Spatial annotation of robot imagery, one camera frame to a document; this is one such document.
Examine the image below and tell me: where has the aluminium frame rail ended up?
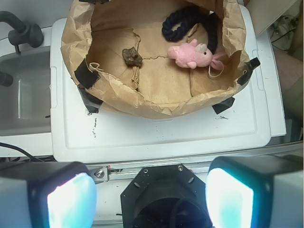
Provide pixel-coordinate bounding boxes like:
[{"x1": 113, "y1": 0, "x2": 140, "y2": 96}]
[{"x1": 86, "y1": 141, "x2": 304, "y2": 183}]

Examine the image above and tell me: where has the tangled wires top right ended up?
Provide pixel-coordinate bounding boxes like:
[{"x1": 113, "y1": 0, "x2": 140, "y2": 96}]
[{"x1": 270, "y1": 13, "x2": 300, "y2": 51}]

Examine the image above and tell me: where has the dark navy twisted rope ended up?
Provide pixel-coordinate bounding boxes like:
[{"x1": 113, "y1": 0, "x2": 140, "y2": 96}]
[{"x1": 161, "y1": 5, "x2": 219, "y2": 54}]

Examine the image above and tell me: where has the white plastic bin lid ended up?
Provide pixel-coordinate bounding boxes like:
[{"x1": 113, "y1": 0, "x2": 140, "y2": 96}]
[{"x1": 50, "y1": 19, "x2": 271, "y2": 163}]

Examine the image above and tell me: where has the dark brown rock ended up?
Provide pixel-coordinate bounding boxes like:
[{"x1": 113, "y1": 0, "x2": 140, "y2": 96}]
[{"x1": 122, "y1": 47, "x2": 143, "y2": 67}]

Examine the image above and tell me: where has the brown paper bag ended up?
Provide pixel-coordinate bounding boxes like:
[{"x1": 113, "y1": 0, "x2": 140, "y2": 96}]
[{"x1": 61, "y1": 0, "x2": 249, "y2": 119}]

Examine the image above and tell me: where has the black octagonal mount plate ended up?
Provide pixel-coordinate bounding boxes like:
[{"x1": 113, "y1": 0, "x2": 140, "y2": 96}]
[{"x1": 121, "y1": 165, "x2": 213, "y2": 228}]

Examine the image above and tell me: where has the black tape strip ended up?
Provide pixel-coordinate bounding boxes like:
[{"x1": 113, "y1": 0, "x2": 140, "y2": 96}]
[
  {"x1": 78, "y1": 87, "x2": 103, "y2": 114},
  {"x1": 212, "y1": 97, "x2": 235, "y2": 114},
  {"x1": 74, "y1": 59, "x2": 99, "y2": 89},
  {"x1": 237, "y1": 57, "x2": 260, "y2": 86}
]

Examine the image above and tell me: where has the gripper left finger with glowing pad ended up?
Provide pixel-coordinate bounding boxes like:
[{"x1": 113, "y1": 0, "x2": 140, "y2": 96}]
[{"x1": 0, "y1": 162, "x2": 97, "y2": 228}]

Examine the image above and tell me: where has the grey sink faucet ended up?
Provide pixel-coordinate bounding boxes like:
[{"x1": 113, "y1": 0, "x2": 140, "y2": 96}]
[{"x1": 0, "y1": 11, "x2": 44, "y2": 54}]

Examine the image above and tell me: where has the black tape strip lower left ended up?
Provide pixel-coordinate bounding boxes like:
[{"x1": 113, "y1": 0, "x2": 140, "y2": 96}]
[{"x1": 78, "y1": 87, "x2": 103, "y2": 114}]

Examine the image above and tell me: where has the grey sink basin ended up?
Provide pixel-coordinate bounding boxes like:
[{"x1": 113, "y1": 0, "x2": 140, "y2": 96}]
[{"x1": 0, "y1": 46, "x2": 51, "y2": 136}]

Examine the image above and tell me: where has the black cable left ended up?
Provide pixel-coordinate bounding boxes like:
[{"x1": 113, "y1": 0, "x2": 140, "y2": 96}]
[{"x1": 0, "y1": 142, "x2": 46, "y2": 163}]

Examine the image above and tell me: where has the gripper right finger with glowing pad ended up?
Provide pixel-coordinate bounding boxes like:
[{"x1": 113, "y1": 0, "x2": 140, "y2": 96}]
[{"x1": 206, "y1": 155, "x2": 304, "y2": 228}]

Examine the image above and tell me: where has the black tape strip lower right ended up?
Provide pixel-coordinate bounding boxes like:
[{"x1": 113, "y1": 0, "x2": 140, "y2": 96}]
[{"x1": 212, "y1": 97, "x2": 235, "y2": 114}]

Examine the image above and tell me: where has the black knob left edge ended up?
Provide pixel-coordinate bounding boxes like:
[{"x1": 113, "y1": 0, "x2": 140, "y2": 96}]
[{"x1": 0, "y1": 72, "x2": 14, "y2": 87}]

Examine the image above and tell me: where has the pink plush pig toy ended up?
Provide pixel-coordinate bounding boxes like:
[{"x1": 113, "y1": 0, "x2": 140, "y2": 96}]
[{"x1": 167, "y1": 38, "x2": 226, "y2": 78}]

